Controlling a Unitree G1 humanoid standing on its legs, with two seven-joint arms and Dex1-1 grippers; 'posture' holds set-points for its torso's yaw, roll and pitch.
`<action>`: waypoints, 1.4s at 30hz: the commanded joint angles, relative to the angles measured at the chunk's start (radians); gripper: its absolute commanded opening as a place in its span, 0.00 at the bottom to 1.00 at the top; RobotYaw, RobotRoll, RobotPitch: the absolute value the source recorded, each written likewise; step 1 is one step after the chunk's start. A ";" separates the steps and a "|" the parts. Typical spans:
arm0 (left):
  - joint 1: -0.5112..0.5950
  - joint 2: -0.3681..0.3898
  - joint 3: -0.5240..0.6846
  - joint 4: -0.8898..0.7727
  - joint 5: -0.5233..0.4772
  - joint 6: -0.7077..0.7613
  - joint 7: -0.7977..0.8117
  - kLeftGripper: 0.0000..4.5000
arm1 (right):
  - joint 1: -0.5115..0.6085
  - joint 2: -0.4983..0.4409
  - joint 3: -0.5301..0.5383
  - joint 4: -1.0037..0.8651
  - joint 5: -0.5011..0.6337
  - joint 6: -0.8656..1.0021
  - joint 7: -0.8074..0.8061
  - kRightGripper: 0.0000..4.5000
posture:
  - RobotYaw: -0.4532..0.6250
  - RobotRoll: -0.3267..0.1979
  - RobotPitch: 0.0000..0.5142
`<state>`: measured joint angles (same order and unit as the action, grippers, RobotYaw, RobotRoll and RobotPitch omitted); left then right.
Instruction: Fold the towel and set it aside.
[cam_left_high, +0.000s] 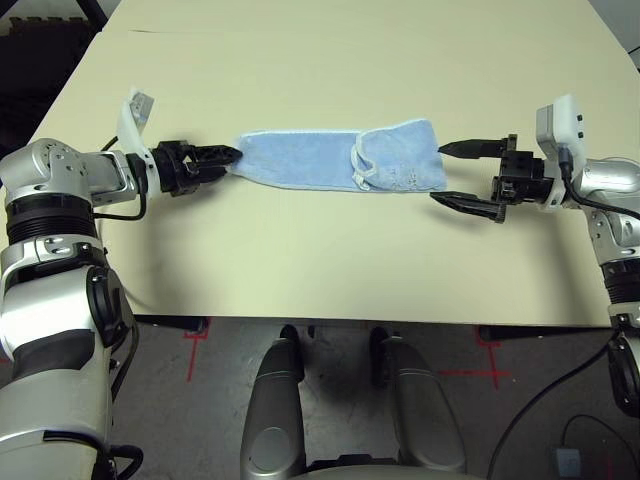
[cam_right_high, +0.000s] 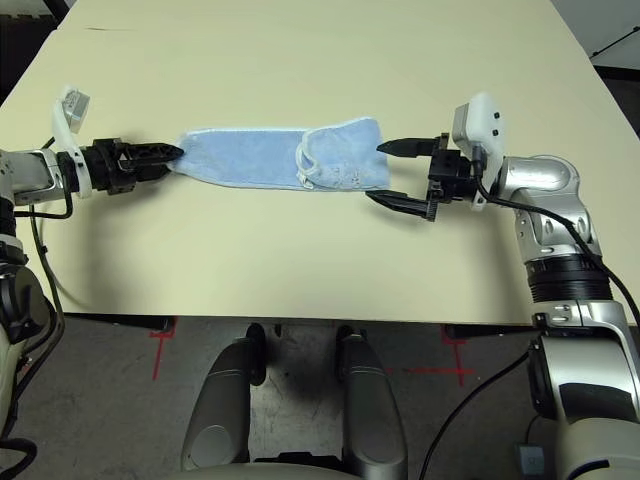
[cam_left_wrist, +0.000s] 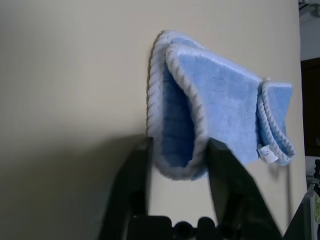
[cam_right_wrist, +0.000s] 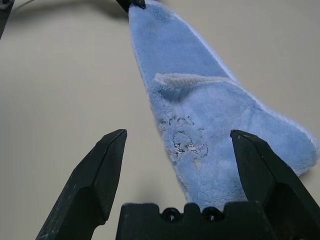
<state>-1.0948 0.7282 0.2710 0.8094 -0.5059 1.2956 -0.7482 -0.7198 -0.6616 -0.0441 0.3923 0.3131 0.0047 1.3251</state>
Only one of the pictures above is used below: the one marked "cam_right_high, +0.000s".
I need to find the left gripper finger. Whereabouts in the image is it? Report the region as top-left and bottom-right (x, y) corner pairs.
(123, 142), (184, 166)
(131, 160), (170, 183)

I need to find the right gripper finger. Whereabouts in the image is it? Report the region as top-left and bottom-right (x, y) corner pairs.
(375, 136), (439, 161)
(364, 188), (433, 218)

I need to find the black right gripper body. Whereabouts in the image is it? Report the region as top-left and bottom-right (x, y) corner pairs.
(424, 132), (484, 224)

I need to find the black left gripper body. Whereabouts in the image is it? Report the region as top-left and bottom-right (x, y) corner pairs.
(79, 137), (139, 198)

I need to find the light blue terry towel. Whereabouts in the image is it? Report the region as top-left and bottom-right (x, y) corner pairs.
(172, 115), (391, 194)

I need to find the black foam puzzle mat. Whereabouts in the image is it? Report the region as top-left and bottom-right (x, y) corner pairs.
(0, 14), (64, 96)

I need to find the black table foot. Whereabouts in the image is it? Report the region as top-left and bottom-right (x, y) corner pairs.
(64, 315), (178, 334)

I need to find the red floor tape mark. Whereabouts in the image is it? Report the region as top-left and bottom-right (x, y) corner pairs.
(148, 327), (177, 382)
(389, 337), (477, 387)

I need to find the black floor mat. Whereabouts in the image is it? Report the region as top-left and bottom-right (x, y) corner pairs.
(597, 62), (640, 141)

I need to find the grey robot right leg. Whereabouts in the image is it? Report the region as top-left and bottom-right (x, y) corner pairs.
(335, 324), (409, 480)

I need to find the grey floor box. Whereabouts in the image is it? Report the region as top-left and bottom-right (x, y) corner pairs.
(517, 442), (548, 474)

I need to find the pale grey robot waist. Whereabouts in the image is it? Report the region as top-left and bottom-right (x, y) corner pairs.
(174, 462), (351, 480)

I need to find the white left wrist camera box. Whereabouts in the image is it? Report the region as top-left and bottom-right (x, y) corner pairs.
(51, 87), (94, 199)

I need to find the black metal frame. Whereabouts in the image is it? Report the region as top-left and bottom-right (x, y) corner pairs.
(42, 0), (77, 19)

